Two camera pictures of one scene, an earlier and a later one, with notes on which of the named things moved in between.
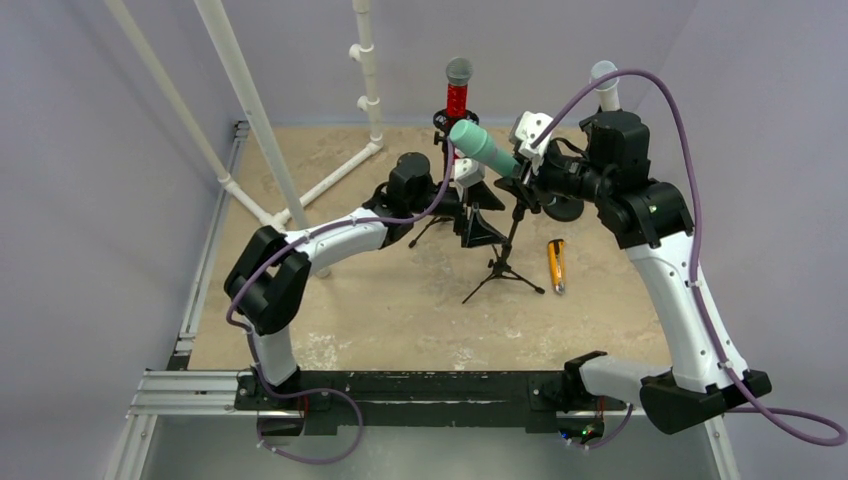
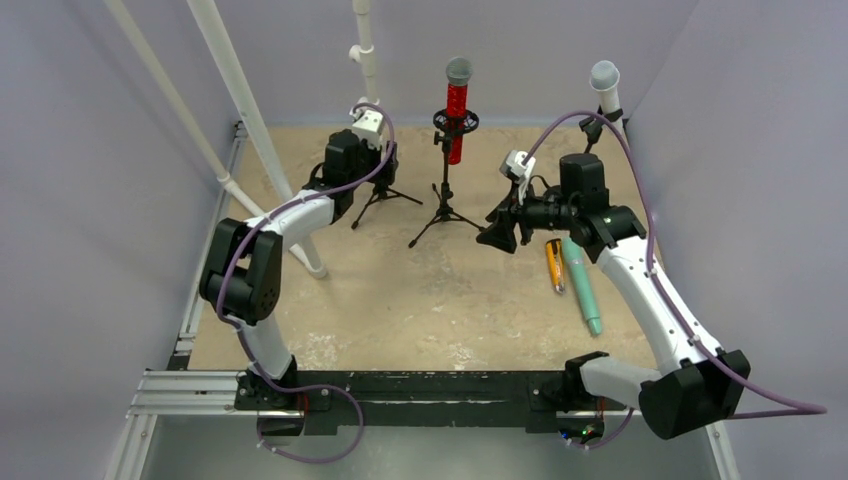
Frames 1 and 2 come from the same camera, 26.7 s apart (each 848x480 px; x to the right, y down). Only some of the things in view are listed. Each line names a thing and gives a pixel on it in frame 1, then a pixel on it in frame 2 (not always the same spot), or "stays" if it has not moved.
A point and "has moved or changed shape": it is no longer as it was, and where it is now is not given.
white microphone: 608,94 stays
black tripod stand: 442,136 stays
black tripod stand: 501,266 has moved or changed shape
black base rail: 417,402 stays
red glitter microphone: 459,73 stays
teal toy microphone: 474,141 to 577,266
